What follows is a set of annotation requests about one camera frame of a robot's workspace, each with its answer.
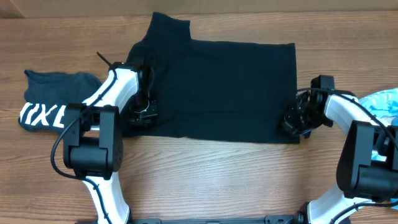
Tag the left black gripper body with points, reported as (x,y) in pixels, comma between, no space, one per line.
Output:
(141,108)

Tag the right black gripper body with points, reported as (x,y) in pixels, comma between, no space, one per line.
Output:
(292,121)

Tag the plain black t-shirt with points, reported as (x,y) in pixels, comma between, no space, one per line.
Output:
(217,90)

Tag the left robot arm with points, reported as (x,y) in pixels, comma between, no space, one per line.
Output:
(93,135)

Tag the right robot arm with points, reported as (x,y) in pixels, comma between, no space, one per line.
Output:
(366,174)

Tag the light blue garment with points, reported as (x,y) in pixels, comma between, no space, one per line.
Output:
(383,105)

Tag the folded black shirt white letters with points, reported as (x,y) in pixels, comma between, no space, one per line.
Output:
(47,96)

